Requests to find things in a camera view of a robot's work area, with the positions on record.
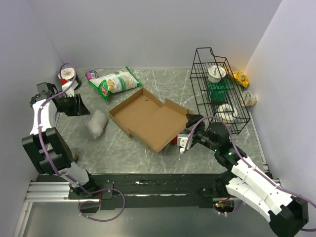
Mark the yellow white yogurt cup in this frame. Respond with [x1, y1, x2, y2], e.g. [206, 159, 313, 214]
[239, 91, 257, 107]

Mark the white cup in rack front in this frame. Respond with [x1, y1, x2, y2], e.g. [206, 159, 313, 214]
[217, 104, 238, 127]

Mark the brown cardboard express box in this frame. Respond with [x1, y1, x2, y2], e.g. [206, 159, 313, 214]
[108, 88, 194, 153]

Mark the metal tin can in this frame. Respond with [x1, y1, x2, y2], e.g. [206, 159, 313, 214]
[73, 154, 79, 162]

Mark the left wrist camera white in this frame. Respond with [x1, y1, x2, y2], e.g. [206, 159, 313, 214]
[61, 79, 75, 97]

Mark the yellow chips bag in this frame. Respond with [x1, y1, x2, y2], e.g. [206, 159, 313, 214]
[224, 66, 249, 88]

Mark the aluminium rail frame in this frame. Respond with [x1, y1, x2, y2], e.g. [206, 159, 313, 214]
[12, 180, 297, 237]

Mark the green white chips bag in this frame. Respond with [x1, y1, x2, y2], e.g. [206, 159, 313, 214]
[88, 66, 143, 100]

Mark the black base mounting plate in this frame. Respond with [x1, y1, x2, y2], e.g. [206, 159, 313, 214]
[68, 174, 245, 214]

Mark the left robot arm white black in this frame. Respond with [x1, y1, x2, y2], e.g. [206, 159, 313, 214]
[22, 82, 98, 198]

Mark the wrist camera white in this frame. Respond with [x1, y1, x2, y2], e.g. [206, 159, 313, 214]
[61, 79, 75, 97]
[177, 133, 192, 154]

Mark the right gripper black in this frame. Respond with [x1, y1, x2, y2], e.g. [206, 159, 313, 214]
[184, 113, 219, 152]

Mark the black can white lid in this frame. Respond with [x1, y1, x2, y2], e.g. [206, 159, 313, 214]
[58, 68, 81, 90]

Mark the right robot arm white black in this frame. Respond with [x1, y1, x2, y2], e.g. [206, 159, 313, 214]
[178, 114, 309, 237]

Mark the white yogurt cup in rack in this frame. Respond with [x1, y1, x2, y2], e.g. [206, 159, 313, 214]
[208, 65, 226, 83]

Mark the purple cable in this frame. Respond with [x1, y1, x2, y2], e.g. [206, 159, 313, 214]
[184, 116, 316, 232]
[38, 62, 126, 222]

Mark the purple small yogurt cup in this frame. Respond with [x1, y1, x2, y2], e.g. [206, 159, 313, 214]
[85, 70, 98, 80]

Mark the green lidded container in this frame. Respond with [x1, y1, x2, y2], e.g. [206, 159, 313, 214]
[209, 79, 231, 104]

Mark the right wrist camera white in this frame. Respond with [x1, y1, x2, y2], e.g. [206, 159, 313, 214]
[177, 133, 192, 154]

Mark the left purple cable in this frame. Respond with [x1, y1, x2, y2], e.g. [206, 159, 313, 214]
[38, 62, 126, 222]

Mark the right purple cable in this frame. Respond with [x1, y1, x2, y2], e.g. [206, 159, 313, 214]
[184, 116, 316, 232]

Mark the black wire basket rack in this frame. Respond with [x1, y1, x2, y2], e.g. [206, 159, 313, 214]
[190, 47, 250, 134]

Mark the clear plastic package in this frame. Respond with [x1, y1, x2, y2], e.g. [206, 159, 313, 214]
[86, 110, 109, 140]

